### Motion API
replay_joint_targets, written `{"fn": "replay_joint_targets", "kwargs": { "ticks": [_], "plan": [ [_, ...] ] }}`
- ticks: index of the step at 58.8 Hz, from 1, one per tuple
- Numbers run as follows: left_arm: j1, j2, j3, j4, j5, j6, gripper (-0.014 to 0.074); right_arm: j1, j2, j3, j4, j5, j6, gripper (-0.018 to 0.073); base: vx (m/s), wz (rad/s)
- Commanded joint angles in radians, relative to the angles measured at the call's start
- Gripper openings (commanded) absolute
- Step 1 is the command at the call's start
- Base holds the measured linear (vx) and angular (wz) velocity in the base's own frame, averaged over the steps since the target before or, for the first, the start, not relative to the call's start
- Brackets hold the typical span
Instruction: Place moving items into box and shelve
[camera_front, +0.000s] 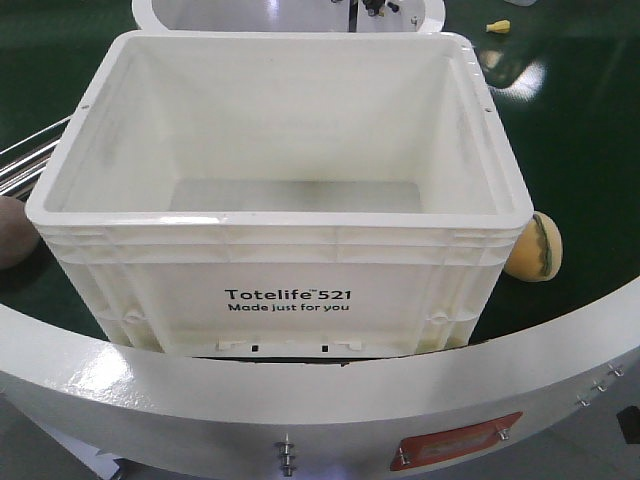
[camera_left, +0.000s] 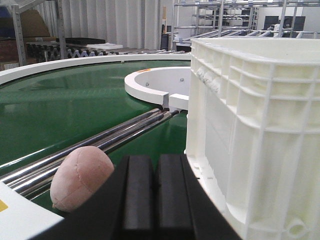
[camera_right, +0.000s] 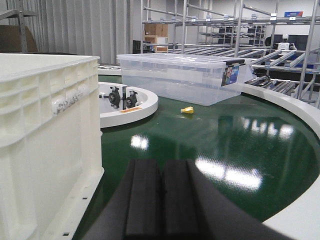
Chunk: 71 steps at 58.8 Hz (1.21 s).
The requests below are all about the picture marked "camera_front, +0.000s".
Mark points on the white plastic tote box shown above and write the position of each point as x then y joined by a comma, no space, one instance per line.
284,195

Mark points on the yellow toy burger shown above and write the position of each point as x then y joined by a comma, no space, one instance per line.
538,252

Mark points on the brown round toy potato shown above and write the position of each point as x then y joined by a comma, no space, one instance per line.
19,238

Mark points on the orange label plate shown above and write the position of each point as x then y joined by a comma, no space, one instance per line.
434,448

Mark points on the white round conveyor rim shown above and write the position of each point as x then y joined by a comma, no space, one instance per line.
237,420

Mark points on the small yellow toy piece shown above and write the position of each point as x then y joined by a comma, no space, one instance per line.
499,27

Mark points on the chrome metal guide rods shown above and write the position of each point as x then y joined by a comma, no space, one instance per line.
27,159

